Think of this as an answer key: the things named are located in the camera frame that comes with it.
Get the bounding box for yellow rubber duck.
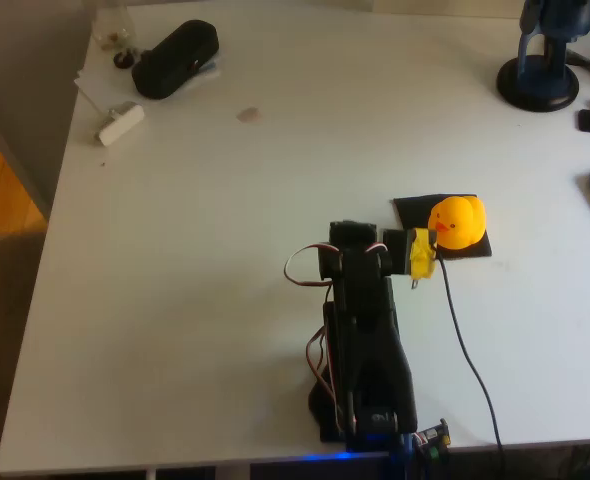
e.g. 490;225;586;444
427;195;488;251

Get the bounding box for clear glass bottle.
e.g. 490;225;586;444
92;0;139;54

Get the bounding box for dark camera cable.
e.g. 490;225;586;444
434;252;507;480

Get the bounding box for black square mat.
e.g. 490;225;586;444
392;193;494;261

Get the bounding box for black zipped case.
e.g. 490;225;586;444
131;18;221;101

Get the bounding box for white paper sheets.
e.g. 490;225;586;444
73;49;224;119

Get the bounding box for blue stand with black base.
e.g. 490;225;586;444
496;0;590;114

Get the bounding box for black camera with yellow tape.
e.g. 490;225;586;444
382;226;440;292

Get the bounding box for blue table clamp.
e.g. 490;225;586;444
388;439;417;480

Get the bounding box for small controller board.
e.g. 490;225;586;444
414;418;452;459

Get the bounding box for red white servo cable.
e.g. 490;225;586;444
282;243;346;289

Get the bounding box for white power adapter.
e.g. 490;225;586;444
97;101;146;148

